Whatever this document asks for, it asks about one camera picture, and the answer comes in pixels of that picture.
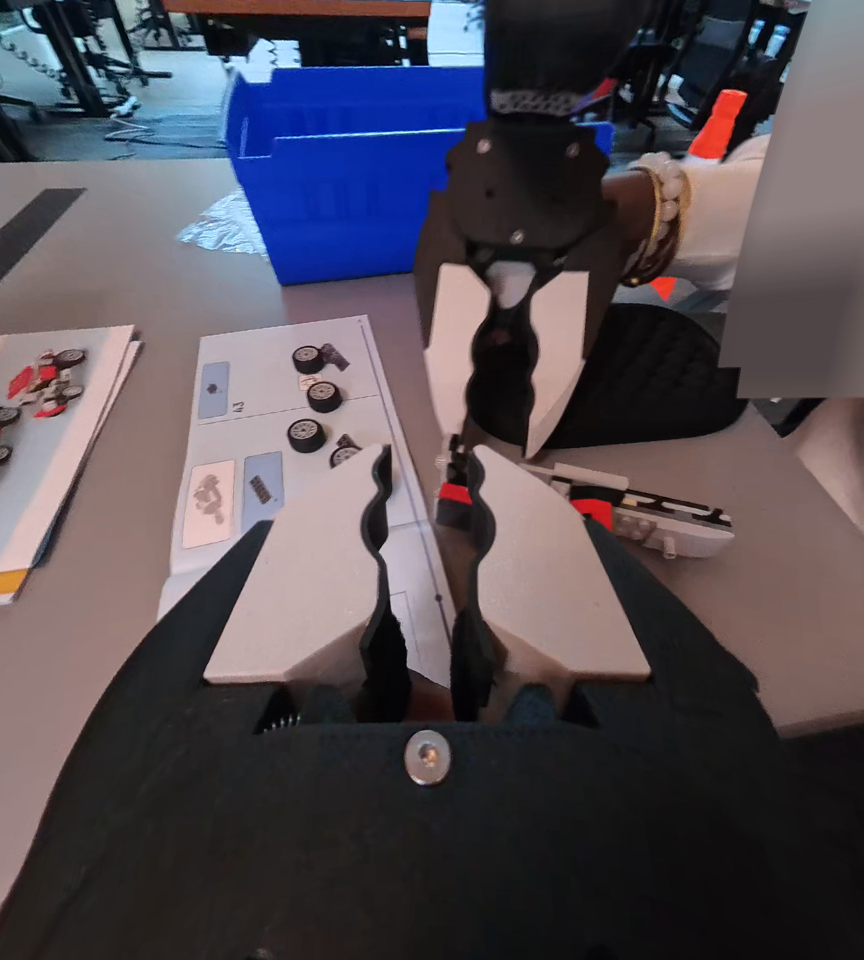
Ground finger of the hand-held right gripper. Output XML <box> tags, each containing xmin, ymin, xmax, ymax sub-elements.
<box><xmin>425</xmin><ymin>267</ymin><xmax>505</xmax><ymax>444</ymax></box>
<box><xmin>500</xmin><ymin>270</ymin><xmax>601</xmax><ymax>460</ymax></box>

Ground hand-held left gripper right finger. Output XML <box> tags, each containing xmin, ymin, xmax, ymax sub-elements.
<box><xmin>452</xmin><ymin>446</ymin><xmax>652</xmax><ymax>721</ymax></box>

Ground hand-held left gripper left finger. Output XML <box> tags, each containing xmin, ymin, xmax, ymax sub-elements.
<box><xmin>204</xmin><ymin>446</ymin><xmax>409</xmax><ymax>721</ymax></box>

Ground red black lego vehicle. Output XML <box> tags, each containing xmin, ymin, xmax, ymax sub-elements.
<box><xmin>435</xmin><ymin>435</ymin><xmax>736</xmax><ymax>561</ymax></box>

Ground open lego instruction booklet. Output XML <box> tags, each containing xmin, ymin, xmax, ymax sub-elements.
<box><xmin>159</xmin><ymin>315</ymin><xmax>455</xmax><ymax>706</ymax></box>

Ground closed lego instruction booklet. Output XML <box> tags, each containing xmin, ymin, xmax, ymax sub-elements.
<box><xmin>0</xmin><ymin>326</ymin><xmax>142</xmax><ymax>609</ymax></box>

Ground person's right hand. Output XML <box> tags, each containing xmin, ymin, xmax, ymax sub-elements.
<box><xmin>597</xmin><ymin>162</ymin><xmax>653</xmax><ymax>288</ymax></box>

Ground black quilted pad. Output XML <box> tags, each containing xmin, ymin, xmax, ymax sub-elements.
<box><xmin>545</xmin><ymin>300</ymin><xmax>749</xmax><ymax>451</ymax></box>

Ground large blue plastic bin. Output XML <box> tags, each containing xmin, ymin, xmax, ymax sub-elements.
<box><xmin>225</xmin><ymin>63</ymin><xmax>616</xmax><ymax>286</ymax></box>

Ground clear plastic bag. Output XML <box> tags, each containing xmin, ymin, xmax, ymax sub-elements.
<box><xmin>177</xmin><ymin>191</ymin><xmax>271</xmax><ymax>259</ymax></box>

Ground black tape strip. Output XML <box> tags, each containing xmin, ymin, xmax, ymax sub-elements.
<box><xmin>0</xmin><ymin>188</ymin><xmax>85</xmax><ymax>327</ymax></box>

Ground gold bead bracelets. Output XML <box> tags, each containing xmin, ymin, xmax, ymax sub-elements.
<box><xmin>627</xmin><ymin>150</ymin><xmax>697</xmax><ymax>288</ymax></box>

